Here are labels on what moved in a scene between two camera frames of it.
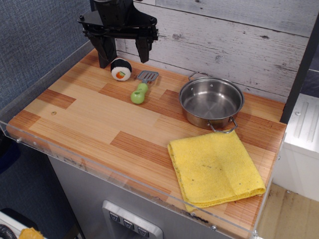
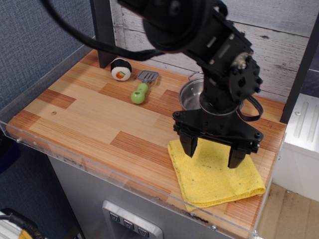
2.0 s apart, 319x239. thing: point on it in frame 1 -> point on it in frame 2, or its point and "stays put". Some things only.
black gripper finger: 105,45 -> 189,144
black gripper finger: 144,46 -> 236,157
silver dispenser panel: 120,223 stays put
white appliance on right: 297,166 stays put
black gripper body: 118,19 -> 220,119
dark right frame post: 301,65 stays put
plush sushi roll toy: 120,69 stays put
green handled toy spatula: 137,96 stays put
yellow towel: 213,170 stays put
